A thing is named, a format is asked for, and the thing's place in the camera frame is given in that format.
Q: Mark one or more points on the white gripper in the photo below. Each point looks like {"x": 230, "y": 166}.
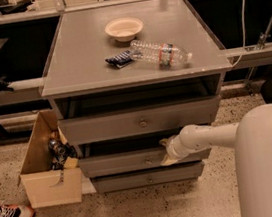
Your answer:
{"x": 172, "y": 149}

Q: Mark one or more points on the grey drawer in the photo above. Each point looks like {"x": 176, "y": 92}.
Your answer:
{"x": 135, "y": 179}
{"x": 111, "y": 157}
{"x": 139, "y": 120}

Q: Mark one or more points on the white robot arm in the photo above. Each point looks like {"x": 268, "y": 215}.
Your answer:
{"x": 251, "y": 140}

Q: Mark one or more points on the grey bottom drawer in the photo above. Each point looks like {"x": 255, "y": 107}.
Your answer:
{"x": 135, "y": 179}

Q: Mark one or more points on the grey top drawer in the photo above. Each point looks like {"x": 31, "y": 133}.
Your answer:
{"x": 139, "y": 120}

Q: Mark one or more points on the grey drawer cabinet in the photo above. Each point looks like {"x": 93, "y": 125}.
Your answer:
{"x": 80, "y": 83}

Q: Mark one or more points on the clear plastic water bottle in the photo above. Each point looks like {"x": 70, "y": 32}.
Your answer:
{"x": 165, "y": 55}

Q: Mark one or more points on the yellow sponge in box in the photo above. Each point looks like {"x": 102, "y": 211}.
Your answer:
{"x": 71, "y": 163}

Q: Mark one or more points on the blue snack packet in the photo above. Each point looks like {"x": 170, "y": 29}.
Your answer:
{"x": 120, "y": 60}

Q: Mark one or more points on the metal can in box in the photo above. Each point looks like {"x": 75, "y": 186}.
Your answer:
{"x": 57, "y": 147}

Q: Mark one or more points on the cardboard box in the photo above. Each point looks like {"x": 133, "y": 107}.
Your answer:
{"x": 44, "y": 186}

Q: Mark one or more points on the white paper bowl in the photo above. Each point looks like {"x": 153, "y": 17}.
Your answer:
{"x": 124, "y": 29}

